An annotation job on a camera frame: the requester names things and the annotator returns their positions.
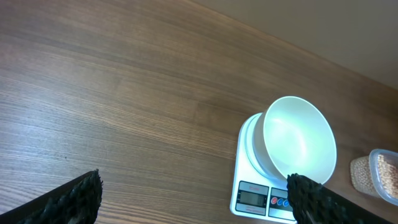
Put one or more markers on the pile of soybeans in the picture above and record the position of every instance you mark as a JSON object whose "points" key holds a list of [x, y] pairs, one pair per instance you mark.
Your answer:
{"points": [[363, 174]]}

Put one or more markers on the white bowl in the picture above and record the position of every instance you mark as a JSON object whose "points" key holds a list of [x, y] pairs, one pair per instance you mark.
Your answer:
{"points": [[293, 137]]}

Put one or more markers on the clear plastic container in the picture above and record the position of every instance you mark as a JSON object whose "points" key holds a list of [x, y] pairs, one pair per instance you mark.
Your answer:
{"points": [[384, 175]]}

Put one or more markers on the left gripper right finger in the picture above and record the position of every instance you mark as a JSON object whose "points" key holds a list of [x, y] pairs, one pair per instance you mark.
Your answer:
{"points": [[313, 203]]}

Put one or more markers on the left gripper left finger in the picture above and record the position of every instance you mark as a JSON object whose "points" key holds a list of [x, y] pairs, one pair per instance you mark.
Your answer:
{"points": [[77, 201]]}

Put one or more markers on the white digital kitchen scale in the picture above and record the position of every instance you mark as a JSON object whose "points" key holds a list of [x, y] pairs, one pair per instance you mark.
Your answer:
{"points": [[255, 193]]}

